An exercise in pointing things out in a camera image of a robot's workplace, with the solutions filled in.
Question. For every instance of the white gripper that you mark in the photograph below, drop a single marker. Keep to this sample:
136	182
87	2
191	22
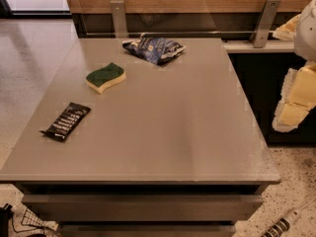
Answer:
306	37

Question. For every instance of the blue chip bag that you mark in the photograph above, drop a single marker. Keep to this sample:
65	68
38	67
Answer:
156	50

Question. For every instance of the black rxbar chocolate bar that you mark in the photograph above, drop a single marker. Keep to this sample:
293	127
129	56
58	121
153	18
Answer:
66	122

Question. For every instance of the white power strip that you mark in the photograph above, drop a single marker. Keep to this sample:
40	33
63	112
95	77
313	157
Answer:
284	223

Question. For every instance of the green yellow sponge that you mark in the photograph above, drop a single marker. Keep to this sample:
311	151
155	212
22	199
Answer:
106	77

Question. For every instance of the upper grey drawer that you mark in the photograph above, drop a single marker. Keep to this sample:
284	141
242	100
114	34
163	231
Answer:
143	208

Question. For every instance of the grey drawer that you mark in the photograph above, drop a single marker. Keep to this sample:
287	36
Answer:
143	208
151	230

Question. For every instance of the lower grey drawer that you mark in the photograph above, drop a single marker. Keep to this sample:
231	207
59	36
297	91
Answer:
151	230

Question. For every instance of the left metal bracket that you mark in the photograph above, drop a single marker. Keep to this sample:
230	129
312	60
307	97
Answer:
119	19

